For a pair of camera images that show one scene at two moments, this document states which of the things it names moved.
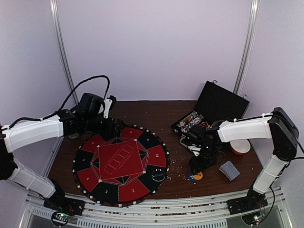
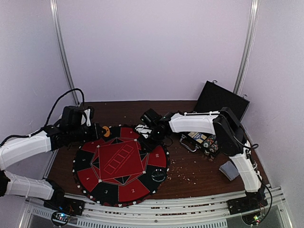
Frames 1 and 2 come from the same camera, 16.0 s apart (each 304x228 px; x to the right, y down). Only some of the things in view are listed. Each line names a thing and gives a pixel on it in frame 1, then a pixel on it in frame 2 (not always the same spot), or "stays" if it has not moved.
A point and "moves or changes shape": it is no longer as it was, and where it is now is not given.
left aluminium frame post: x=56 y=13 stays
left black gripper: x=109 y=129 to x=95 y=136
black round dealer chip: x=158 y=175 stays
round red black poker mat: x=121 y=170 stays
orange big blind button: x=198 y=176 moves or changes shape
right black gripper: x=198 y=162 to x=146 y=140
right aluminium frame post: x=248 y=40 stays
